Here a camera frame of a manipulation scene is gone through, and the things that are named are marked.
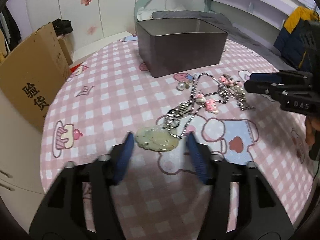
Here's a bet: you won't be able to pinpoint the jade pendant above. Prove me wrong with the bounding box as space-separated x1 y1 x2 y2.
135 125 180 152

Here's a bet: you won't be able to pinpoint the silver ball chain necklace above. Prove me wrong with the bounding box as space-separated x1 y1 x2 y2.
156 72 226 139

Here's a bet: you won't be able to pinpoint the person's right hand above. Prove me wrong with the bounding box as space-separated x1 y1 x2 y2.
305 116 320 146

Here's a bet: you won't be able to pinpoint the yellow navy jacket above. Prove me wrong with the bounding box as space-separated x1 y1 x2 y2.
274 7 319 72

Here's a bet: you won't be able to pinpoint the pink checkered tablecloth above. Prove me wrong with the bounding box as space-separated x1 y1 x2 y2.
40 37 313 239

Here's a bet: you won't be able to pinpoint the pearl drop earring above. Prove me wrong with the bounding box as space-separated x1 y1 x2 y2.
176 81 190 91

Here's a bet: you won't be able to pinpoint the dark metal tin box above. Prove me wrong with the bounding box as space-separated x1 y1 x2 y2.
137 18 228 78

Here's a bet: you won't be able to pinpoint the large brown cardboard box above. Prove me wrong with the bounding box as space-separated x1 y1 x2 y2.
1 22 71 132

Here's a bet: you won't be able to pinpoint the black clothes pile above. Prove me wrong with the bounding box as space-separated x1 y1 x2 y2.
52 18 73 37

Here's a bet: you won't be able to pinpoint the hanging clothes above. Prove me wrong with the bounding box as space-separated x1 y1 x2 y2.
0 5 21 64

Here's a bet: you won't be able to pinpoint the pearl pink charm chain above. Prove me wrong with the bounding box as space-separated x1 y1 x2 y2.
217 74 256 112

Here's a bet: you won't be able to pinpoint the pink charm keychain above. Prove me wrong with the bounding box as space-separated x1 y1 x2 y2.
195 94 219 114

